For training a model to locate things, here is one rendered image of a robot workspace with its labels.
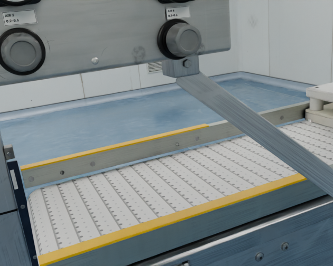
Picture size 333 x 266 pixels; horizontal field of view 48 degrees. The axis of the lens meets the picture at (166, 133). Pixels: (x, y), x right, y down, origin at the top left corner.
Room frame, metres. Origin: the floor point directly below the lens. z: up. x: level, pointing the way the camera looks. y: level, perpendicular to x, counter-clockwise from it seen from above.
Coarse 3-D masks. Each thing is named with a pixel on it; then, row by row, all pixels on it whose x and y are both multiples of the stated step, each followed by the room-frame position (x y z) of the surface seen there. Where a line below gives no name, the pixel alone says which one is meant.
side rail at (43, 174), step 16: (272, 112) 0.74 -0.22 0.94; (288, 112) 0.75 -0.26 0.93; (304, 112) 0.77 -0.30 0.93; (208, 128) 0.68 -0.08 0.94; (224, 128) 0.69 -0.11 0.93; (144, 144) 0.63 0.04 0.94; (160, 144) 0.64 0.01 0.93; (192, 144) 0.66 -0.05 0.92; (80, 160) 0.59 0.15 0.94; (96, 160) 0.60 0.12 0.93; (112, 160) 0.61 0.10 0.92; (128, 160) 0.62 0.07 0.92; (32, 176) 0.56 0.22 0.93; (48, 176) 0.56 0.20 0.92; (64, 176) 0.57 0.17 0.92
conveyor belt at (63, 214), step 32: (288, 128) 0.72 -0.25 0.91; (320, 128) 0.70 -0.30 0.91; (160, 160) 0.62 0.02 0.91; (192, 160) 0.61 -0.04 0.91; (224, 160) 0.59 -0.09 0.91; (256, 160) 0.58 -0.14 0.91; (32, 192) 0.55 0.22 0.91; (64, 192) 0.53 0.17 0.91; (96, 192) 0.52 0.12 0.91; (128, 192) 0.51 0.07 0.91; (160, 192) 0.50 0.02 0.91; (192, 192) 0.49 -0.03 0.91; (224, 192) 0.48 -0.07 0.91; (32, 224) 0.47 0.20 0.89; (64, 224) 0.43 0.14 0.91; (96, 224) 0.43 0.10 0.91; (128, 224) 0.42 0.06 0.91
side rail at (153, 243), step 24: (288, 192) 0.41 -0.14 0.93; (312, 192) 0.43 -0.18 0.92; (216, 216) 0.37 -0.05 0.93; (240, 216) 0.38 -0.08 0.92; (144, 240) 0.34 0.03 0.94; (168, 240) 0.35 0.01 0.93; (192, 240) 0.36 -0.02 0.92; (48, 264) 0.30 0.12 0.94; (72, 264) 0.31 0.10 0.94; (96, 264) 0.32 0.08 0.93; (120, 264) 0.33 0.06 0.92
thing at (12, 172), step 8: (16, 160) 0.56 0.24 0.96; (8, 168) 0.55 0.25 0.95; (16, 168) 0.56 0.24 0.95; (16, 176) 0.56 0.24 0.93; (16, 184) 0.56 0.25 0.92; (16, 192) 0.56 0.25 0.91; (24, 192) 0.56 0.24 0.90; (16, 200) 0.55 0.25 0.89; (24, 200) 0.56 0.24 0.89; (24, 208) 0.56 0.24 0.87; (24, 216) 0.56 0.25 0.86; (24, 224) 0.56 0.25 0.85; (24, 232) 0.55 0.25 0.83; (32, 240) 0.56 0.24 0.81; (32, 248) 0.56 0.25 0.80; (32, 256) 0.56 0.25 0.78; (32, 264) 0.55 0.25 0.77
